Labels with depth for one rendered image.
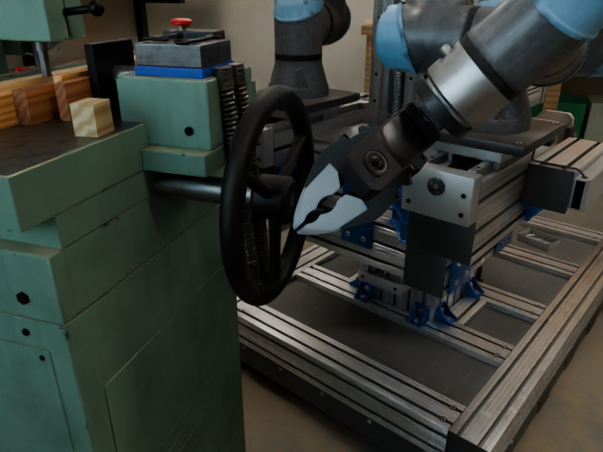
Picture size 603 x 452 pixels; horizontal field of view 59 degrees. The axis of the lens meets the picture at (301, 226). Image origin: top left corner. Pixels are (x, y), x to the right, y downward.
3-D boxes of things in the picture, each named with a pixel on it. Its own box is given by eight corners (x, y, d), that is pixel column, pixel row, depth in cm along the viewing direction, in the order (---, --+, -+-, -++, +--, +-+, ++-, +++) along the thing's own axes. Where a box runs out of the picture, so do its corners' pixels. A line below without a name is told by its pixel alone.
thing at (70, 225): (62, 249, 59) (55, 216, 57) (-78, 224, 65) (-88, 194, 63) (223, 152, 93) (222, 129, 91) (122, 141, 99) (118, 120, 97)
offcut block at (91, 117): (98, 137, 63) (92, 104, 62) (74, 136, 64) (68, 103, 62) (114, 130, 67) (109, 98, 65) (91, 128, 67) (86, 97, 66)
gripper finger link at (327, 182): (310, 218, 64) (365, 170, 60) (292, 233, 59) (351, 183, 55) (293, 198, 64) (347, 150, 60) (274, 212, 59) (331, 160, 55)
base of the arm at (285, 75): (295, 86, 143) (295, 47, 139) (340, 92, 134) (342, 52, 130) (256, 93, 132) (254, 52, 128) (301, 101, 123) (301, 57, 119)
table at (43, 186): (99, 249, 50) (88, 189, 47) (-131, 209, 59) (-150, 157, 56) (302, 114, 102) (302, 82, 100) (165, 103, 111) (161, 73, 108)
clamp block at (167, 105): (210, 152, 68) (205, 81, 65) (121, 143, 72) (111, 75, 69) (255, 126, 81) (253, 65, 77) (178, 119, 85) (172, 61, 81)
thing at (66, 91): (71, 121, 71) (64, 83, 69) (60, 120, 72) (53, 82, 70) (142, 98, 85) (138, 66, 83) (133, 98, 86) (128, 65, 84)
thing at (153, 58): (203, 79, 66) (199, 31, 64) (128, 74, 69) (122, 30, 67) (246, 65, 77) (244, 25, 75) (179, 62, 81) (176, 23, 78)
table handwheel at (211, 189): (227, 307, 54) (278, 42, 58) (66, 275, 60) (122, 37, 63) (302, 310, 82) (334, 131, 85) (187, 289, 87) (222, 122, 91)
